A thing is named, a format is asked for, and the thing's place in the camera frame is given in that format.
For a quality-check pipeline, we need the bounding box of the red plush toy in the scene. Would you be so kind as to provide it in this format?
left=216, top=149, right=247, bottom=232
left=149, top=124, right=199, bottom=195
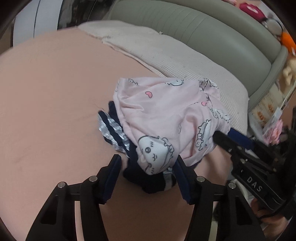
left=239, top=3, right=266, bottom=22

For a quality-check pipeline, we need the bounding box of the peach bed sheet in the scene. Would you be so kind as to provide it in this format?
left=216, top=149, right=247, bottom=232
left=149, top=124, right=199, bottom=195
left=0, top=26, right=234, bottom=241

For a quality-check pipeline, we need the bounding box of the beige mattress pad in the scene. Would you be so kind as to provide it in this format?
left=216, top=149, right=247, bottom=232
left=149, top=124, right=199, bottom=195
left=78, top=19, right=250, bottom=135

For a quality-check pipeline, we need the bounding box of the navy silver striped garment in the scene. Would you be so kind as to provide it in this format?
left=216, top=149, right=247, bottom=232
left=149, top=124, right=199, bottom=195
left=98, top=101, right=177, bottom=194

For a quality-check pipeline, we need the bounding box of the grey green padded headboard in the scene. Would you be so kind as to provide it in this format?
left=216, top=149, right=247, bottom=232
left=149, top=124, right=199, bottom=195
left=108, top=1, right=287, bottom=109

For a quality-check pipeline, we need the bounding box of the white black cabinet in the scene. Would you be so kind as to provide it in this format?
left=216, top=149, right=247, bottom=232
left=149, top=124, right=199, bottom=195
left=12, top=0, right=63, bottom=47

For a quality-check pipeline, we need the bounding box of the pink cartoon print pajama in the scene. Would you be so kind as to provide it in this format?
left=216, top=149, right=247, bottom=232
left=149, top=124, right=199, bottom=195
left=113, top=77, right=230, bottom=175

